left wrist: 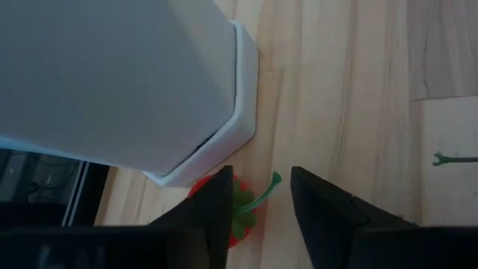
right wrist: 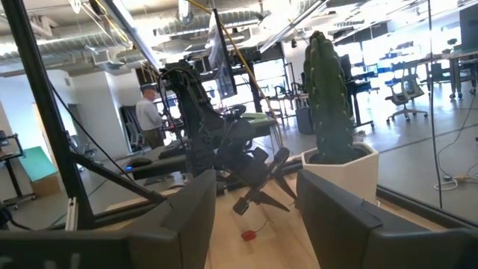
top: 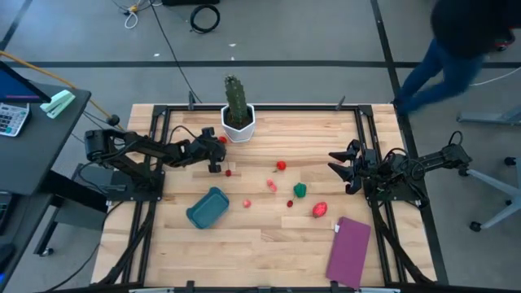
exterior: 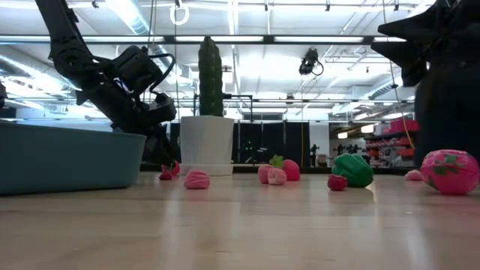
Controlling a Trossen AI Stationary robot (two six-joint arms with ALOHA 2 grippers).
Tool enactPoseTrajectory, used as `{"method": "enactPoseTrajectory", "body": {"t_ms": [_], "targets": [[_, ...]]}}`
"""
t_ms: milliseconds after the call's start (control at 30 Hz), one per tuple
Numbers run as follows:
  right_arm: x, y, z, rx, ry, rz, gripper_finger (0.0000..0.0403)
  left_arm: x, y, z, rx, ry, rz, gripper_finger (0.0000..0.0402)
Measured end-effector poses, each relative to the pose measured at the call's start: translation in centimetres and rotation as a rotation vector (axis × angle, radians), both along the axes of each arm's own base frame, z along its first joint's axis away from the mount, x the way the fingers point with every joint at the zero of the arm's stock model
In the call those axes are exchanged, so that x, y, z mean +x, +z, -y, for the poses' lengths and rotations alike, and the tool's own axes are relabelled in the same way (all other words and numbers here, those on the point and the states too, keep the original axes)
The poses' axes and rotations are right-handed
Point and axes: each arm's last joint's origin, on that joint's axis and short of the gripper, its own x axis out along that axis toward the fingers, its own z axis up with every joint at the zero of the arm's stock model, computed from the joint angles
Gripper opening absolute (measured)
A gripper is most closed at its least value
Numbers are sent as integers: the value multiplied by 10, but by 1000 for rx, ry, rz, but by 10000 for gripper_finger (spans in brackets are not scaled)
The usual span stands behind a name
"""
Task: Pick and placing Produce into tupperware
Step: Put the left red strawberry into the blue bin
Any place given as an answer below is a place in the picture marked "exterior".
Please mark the small red toy fruit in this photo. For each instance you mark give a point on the small red toy fruit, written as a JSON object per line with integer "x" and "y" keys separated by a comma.
{"x": 170, "y": 171}

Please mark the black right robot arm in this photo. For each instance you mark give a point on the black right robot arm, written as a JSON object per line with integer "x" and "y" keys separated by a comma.
{"x": 450, "y": 112}

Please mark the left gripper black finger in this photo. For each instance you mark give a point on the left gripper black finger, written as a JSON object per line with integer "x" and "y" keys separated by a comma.
{"x": 152, "y": 150}
{"x": 165, "y": 146}

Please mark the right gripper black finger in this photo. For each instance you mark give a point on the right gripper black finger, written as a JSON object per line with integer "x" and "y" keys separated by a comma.
{"x": 408, "y": 56}
{"x": 423, "y": 22}

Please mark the green toy bell pepper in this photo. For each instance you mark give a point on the green toy bell pepper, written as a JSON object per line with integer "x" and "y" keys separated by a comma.
{"x": 354, "y": 170}

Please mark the black curtain panels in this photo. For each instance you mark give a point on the black curtain panels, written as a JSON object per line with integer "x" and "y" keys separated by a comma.
{"x": 270, "y": 142}

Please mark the black overhead camera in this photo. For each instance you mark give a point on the black overhead camera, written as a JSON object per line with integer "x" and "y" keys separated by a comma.
{"x": 309, "y": 62}

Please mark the teal plastic tupperware tub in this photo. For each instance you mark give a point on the teal plastic tupperware tub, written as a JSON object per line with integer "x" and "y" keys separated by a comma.
{"x": 67, "y": 161}

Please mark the green cactus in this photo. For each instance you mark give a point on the green cactus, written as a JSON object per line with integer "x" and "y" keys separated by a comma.
{"x": 210, "y": 75}

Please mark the pink toy raspberry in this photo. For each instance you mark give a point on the pink toy raspberry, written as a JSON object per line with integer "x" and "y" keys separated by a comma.
{"x": 263, "y": 174}
{"x": 197, "y": 180}
{"x": 413, "y": 175}
{"x": 276, "y": 177}

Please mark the black overhead frame bar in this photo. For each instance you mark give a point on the black overhead frame bar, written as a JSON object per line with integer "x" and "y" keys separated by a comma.
{"x": 270, "y": 39}

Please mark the white plant pot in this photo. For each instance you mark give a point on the white plant pot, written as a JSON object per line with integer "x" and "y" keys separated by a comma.
{"x": 206, "y": 142}

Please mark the pink toy dragon fruit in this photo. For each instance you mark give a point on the pink toy dragon fruit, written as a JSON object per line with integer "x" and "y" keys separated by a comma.
{"x": 450, "y": 172}

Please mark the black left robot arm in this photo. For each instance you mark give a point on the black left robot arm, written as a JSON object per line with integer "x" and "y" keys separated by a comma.
{"x": 63, "y": 45}

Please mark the dark red toy berry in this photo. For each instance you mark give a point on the dark red toy berry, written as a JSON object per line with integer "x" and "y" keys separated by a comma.
{"x": 337, "y": 182}

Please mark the red toy strawberry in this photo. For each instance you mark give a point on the red toy strawberry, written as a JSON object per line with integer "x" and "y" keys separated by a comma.
{"x": 292, "y": 170}

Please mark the shelf with red bins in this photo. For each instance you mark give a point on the shelf with red bins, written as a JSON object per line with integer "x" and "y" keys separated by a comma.
{"x": 397, "y": 142}

